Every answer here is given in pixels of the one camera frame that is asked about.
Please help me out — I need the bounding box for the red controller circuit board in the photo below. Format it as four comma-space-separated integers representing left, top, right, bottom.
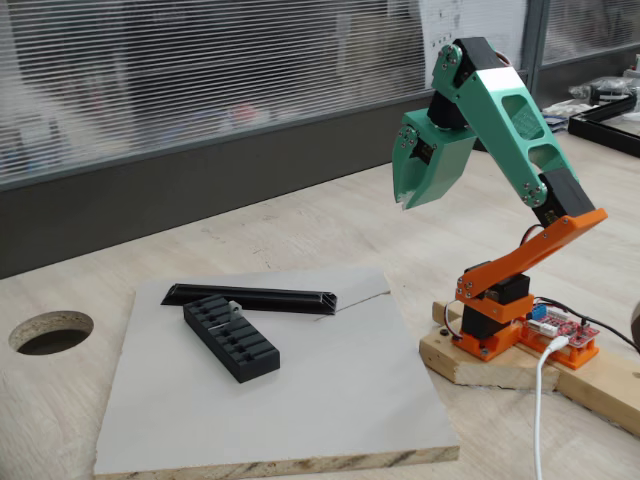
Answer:
522, 305, 599, 349

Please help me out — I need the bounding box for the long black profile rail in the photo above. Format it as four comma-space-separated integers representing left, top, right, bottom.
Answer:
160, 282, 339, 317

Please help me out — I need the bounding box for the clear bag of parts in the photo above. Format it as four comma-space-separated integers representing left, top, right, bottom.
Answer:
568, 75, 640, 107

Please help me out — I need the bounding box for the grey window frame post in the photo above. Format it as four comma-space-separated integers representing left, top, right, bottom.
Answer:
523, 0, 547, 97

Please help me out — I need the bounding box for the servo cable at arm base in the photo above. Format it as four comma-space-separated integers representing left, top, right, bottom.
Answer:
443, 298, 466, 347

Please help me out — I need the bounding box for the stack of white papers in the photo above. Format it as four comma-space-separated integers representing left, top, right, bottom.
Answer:
541, 98, 592, 133

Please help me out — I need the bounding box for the black ridged plastic block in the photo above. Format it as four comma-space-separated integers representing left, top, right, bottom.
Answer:
181, 294, 281, 385

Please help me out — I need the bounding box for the grey plywood board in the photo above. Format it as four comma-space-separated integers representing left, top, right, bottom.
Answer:
93, 266, 461, 477

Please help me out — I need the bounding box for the servo cable along orange link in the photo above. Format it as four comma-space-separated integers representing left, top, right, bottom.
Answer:
519, 224, 546, 248

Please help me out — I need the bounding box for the long wooden plank with holes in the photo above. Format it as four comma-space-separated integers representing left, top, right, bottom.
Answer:
431, 299, 640, 437

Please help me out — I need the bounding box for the black power cable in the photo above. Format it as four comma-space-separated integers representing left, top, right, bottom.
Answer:
535, 296, 640, 355

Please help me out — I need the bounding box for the light wooden base block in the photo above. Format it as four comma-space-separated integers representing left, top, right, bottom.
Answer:
418, 329, 562, 393

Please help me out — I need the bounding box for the white USB cable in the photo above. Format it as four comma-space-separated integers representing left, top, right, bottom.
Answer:
531, 336, 569, 480

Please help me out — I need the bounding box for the black rectangular frame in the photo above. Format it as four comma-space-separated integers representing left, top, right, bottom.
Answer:
566, 94, 640, 159

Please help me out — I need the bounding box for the white paper sheet on glass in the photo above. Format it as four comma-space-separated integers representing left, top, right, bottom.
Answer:
418, 0, 529, 52

